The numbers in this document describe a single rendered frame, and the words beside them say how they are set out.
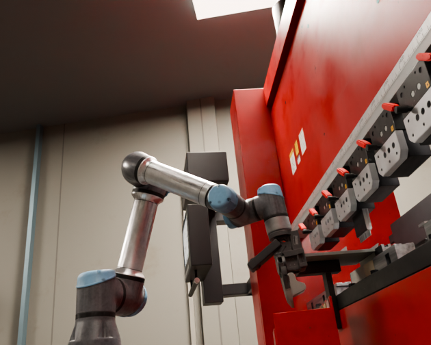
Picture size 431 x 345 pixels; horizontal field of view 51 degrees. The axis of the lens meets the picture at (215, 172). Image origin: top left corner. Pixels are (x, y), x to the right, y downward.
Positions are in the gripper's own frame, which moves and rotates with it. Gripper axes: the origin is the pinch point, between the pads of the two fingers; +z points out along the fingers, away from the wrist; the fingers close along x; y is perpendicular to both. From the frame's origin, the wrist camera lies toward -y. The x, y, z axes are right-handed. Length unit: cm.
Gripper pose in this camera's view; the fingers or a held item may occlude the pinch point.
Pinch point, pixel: (289, 303)
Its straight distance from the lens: 132.2
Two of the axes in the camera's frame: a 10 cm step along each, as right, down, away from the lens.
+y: 9.8, -1.9, 0.0
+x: 0.8, 4.1, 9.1
